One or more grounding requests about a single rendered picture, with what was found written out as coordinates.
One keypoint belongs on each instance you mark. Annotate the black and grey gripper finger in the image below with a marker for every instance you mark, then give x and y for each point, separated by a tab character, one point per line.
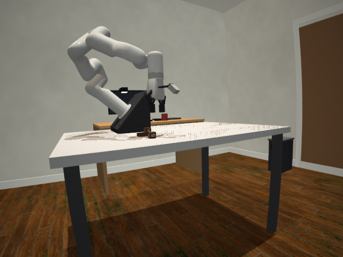
162	105
150	102

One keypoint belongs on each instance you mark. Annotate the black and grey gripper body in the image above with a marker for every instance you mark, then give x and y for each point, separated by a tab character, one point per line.
153	84

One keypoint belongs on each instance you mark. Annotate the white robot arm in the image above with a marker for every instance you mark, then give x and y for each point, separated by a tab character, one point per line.
93	71

